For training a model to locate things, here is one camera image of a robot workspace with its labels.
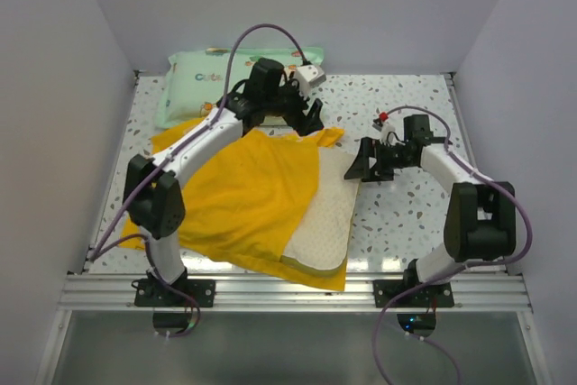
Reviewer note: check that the aluminium mounting rail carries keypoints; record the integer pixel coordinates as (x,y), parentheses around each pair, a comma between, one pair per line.
(250,292)

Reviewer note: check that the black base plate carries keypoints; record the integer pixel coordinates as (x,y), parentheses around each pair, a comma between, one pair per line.
(151,293)
(431,296)

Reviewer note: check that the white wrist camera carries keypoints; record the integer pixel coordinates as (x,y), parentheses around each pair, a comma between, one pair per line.
(309,77)
(386,129)

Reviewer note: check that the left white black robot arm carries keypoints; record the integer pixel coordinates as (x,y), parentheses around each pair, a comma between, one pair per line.
(153,185)

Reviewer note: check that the cream yellow-edged pillow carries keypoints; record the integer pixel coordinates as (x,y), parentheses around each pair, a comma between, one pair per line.
(319,245)

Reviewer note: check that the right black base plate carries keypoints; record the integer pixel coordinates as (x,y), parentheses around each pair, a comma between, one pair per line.
(431,296)

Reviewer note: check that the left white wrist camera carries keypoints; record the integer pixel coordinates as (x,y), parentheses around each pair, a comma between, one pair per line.
(309,77)

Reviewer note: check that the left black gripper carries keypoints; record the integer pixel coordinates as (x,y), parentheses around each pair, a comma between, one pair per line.
(302,124)

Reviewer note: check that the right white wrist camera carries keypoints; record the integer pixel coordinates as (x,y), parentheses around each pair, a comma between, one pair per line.
(386,129)

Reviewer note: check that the green cartoon bear pillow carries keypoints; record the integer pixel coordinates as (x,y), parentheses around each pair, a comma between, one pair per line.
(195,80)

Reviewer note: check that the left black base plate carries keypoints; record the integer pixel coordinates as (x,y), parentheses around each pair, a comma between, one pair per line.
(151,293)

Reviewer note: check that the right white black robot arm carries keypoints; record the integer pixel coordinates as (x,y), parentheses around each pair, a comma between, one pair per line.
(480,222)

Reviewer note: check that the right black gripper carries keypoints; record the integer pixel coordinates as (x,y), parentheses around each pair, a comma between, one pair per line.
(361,167)

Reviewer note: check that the yellow pillowcase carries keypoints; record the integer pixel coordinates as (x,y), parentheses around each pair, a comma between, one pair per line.
(243,206)

